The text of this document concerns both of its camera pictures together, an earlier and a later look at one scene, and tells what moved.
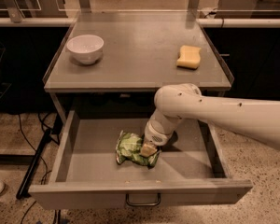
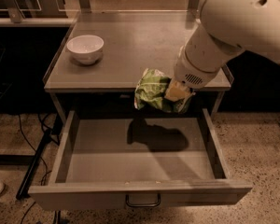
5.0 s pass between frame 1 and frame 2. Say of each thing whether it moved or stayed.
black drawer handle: stayed
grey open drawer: stayed
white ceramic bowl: stayed
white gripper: moved
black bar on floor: stayed
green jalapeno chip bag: moved
